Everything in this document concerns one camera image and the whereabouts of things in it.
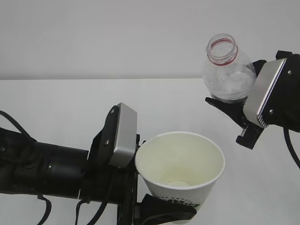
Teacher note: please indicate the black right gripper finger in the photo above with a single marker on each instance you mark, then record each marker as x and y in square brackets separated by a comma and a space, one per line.
[234, 111]
[256, 67]

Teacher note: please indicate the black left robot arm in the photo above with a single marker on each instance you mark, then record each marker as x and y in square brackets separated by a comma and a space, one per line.
[28, 167]

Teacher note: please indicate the clear plastic water bottle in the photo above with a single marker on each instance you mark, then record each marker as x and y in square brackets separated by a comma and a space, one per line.
[228, 72]

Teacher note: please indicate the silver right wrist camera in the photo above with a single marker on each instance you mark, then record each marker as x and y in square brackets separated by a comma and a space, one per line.
[261, 91]

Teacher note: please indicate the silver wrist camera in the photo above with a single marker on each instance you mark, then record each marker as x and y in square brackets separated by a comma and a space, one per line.
[125, 140]
[261, 91]

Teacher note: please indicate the white paper cup green logo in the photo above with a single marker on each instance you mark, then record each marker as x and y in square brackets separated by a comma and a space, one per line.
[180, 167]

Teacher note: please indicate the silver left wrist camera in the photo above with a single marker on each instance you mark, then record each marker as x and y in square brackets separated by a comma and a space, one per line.
[125, 140]

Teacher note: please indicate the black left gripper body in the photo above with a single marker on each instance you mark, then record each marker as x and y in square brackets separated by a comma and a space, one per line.
[105, 183]

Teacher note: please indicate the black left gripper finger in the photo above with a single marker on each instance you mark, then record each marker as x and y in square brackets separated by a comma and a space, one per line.
[154, 211]

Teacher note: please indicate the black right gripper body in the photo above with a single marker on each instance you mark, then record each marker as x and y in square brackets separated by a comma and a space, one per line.
[283, 106]

